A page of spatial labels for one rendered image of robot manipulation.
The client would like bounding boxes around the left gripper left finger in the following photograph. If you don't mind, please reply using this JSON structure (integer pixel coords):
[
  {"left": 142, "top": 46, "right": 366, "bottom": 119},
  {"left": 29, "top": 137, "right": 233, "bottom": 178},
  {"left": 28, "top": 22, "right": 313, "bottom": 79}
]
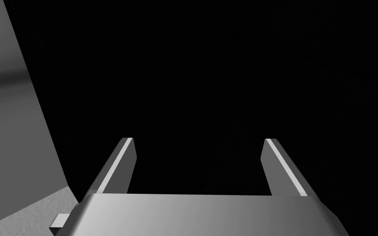
[{"left": 84, "top": 137, "right": 137, "bottom": 198}]

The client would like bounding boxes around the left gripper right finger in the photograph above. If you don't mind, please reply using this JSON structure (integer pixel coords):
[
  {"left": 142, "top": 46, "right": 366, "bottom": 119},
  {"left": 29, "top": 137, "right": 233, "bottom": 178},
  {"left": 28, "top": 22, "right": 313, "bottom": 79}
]
[{"left": 260, "top": 138, "right": 316, "bottom": 197}]

